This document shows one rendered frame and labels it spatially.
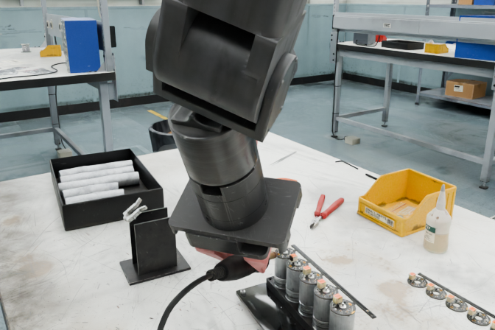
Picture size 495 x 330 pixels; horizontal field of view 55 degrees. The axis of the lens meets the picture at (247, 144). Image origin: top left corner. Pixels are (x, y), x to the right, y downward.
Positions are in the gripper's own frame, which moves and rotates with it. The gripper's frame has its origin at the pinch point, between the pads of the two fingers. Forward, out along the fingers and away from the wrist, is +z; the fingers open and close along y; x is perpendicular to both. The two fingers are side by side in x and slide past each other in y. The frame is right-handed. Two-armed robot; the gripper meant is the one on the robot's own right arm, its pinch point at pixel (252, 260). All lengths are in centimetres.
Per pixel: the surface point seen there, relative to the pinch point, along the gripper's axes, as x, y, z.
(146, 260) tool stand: -3.1, 17.2, 10.6
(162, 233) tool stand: -6.1, 15.6, 8.4
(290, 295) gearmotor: -1.8, -2.4, 9.5
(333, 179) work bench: -39, 0, 33
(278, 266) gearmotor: -4.7, -0.3, 8.6
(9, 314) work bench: 8.8, 28.1, 6.8
